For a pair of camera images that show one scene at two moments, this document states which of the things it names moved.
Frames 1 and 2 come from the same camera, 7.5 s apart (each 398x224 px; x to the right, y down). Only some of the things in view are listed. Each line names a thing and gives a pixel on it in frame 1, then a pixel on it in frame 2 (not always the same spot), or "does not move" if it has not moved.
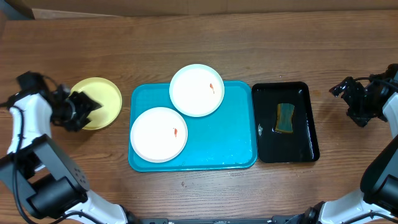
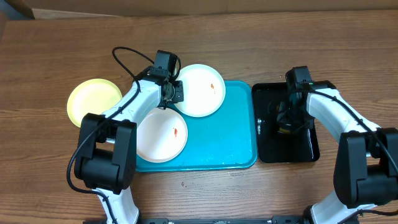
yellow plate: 107,94 does not move
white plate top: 196,90 does not move
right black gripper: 351,95 → 286,117
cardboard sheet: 48,9 does not move
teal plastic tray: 224,139 does not move
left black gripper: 89,105 → 180,93
